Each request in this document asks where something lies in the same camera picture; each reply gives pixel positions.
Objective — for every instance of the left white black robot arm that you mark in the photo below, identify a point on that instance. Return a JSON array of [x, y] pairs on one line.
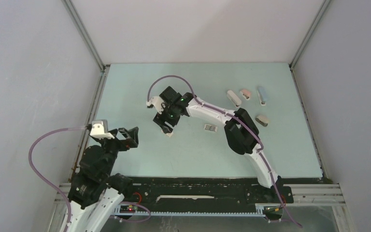
[[95, 192]]

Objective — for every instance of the beige brown mini stapler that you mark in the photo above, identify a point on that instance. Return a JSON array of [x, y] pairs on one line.
[[262, 120]]

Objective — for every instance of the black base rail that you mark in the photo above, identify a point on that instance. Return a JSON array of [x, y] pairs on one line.
[[204, 195]]

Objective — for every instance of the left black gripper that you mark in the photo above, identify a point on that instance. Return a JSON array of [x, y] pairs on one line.
[[131, 139]]

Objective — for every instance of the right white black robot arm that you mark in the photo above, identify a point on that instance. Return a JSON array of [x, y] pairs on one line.
[[241, 133]]

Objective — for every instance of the aluminium frame post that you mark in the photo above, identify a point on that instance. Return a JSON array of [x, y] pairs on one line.
[[72, 11], [310, 32]]

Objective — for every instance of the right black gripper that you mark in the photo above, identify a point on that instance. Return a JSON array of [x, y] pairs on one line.
[[160, 119]]

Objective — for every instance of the left aluminium frame post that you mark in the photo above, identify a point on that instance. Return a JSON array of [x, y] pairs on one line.
[[72, 11]]

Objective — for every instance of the staple box tray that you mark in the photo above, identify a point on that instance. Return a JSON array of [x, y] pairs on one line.
[[211, 128]]

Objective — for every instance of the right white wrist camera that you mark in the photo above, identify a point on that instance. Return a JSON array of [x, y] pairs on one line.
[[156, 102]]

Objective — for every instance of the long white stapler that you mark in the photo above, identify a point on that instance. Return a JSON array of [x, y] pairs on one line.
[[231, 95]]

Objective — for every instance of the right aluminium frame post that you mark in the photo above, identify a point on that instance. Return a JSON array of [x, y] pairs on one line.
[[310, 32]]

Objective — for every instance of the white staple box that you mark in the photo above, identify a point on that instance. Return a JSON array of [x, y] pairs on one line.
[[169, 134]]

